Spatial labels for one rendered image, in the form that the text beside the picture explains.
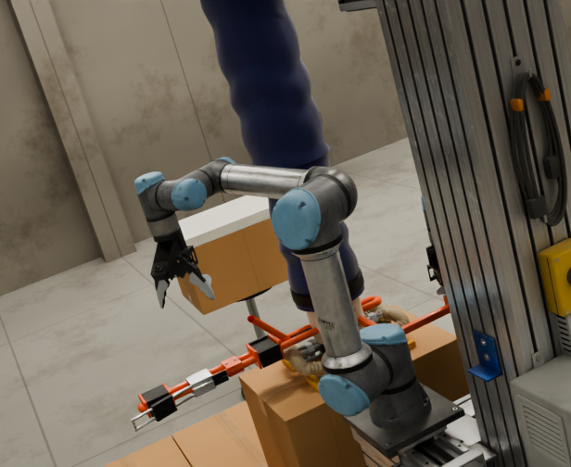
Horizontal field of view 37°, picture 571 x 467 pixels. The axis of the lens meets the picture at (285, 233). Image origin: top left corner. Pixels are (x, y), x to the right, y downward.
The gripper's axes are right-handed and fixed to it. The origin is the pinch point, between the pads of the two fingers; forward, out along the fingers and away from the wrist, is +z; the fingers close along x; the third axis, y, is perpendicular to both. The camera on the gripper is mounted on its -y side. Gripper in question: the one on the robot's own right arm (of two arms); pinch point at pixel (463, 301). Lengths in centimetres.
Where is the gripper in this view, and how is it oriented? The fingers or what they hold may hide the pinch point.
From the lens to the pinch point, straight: 256.0
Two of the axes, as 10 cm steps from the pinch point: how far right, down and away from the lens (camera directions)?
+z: 2.5, 9.2, 3.0
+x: 4.0, 1.8, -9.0
